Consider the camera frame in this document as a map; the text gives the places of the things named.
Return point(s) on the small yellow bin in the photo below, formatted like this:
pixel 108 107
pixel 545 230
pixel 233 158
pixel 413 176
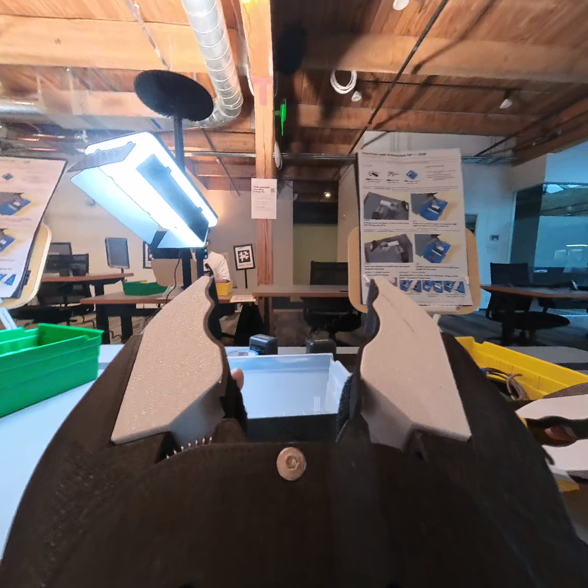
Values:
pixel 225 288

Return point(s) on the green exit sign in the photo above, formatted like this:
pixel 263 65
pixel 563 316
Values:
pixel 283 117

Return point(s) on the instruction poster with photos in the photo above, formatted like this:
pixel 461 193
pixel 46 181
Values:
pixel 413 220
pixel 23 220

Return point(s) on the person's left hand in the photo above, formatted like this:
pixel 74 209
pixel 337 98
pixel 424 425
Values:
pixel 237 379

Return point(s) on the black round disc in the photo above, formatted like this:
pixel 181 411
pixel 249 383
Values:
pixel 172 94

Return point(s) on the white led light panel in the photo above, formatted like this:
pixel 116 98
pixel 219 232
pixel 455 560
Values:
pixel 138 193

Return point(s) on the black office chair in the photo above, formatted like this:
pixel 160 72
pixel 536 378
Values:
pixel 330 294
pixel 69 275
pixel 514 294

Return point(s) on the silver ventilation duct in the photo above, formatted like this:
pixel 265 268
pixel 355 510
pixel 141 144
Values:
pixel 216 55

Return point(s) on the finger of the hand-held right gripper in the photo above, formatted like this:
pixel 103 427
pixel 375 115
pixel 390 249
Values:
pixel 560 408
pixel 572 459

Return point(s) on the white paper notice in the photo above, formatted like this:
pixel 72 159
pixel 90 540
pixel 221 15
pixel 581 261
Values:
pixel 264 198

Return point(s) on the black light stand pole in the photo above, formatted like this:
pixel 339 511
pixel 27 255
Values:
pixel 186 262

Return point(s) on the wooden poster board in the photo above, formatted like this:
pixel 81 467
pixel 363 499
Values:
pixel 39 271
pixel 473 275

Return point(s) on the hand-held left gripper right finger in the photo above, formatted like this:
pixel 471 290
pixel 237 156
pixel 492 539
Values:
pixel 409 376

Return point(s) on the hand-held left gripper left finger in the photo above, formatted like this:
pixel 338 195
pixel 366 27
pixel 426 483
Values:
pixel 170 367

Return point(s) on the black and white marker sign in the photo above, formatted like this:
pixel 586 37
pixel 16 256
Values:
pixel 243 257

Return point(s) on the wooden office desk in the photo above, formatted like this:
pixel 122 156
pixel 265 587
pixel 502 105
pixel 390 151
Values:
pixel 138 298
pixel 537 291
pixel 87 277
pixel 298 290

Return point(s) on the framed wall picture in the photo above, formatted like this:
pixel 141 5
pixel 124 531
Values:
pixel 117 252

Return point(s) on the yellow plastic bin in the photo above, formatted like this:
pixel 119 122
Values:
pixel 542 367

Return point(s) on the green plastic bin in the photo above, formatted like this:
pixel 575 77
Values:
pixel 46 367

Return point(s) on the white plastic housing part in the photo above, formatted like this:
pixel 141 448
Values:
pixel 285 381

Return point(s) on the black battery pack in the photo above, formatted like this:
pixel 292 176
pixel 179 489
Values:
pixel 320 347
pixel 263 344

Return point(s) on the small green bin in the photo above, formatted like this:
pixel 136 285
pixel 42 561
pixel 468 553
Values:
pixel 142 288

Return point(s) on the wooden support post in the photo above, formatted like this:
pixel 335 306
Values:
pixel 262 138

